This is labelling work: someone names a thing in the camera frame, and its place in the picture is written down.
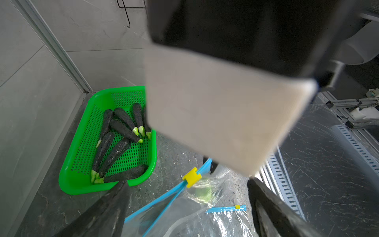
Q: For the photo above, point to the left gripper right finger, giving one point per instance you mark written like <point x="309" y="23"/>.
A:
<point x="274" y="218"/>

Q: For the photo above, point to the yellow zipper slider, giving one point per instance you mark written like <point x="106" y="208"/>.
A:
<point x="192" y="177"/>

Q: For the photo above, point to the black wall hook rack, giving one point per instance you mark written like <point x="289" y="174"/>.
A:
<point x="135" y="12"/>

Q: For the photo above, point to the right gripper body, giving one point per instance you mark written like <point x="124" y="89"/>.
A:
<point x="290" y="38"/>

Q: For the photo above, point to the clear zip-top bag blue zipper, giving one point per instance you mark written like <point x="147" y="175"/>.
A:
<point x="212" y="207"/>

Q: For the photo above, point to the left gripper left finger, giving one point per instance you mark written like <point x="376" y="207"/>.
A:
<point x="103" y="219"/>

